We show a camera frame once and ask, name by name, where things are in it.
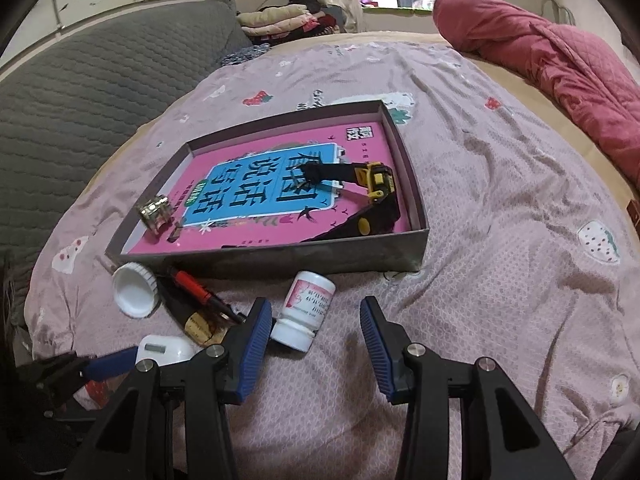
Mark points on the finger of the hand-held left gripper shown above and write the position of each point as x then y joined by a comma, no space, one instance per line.
110,365

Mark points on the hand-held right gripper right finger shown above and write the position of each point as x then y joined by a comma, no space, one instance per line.
375,345

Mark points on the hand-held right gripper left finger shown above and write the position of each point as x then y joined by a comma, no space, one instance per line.
252,340

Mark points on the white earbuds case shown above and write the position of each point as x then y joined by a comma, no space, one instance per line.
160,347

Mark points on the white pill bottle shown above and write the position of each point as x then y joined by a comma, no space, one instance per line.
305,310

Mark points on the white ribbed bottle cap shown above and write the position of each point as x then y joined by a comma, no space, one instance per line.
132,292

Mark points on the shallow grey cardboard box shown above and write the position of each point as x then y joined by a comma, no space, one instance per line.
300,257

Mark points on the pink blue book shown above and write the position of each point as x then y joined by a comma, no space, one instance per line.
150,240

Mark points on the brass metal fitting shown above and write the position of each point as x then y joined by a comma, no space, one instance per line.
155,212

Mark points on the pink printed bed sheet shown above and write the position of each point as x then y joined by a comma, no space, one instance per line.
475,210

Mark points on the grey quilted headboard cushion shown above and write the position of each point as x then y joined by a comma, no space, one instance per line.
75,100

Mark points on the blue patterned cloth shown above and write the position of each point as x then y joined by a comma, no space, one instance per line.
245,54

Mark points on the stack of folded clothes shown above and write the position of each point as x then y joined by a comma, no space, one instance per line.
275,20

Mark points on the red quilted blanket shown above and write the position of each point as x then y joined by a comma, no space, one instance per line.
550,50

